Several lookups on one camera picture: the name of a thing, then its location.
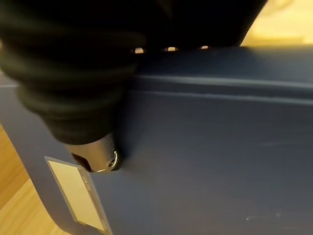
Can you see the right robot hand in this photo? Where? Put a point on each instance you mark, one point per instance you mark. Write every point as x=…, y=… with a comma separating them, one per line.
x=73, y=73

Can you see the blue file folder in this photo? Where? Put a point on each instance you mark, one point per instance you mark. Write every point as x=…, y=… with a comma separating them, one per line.
x=195, y=147

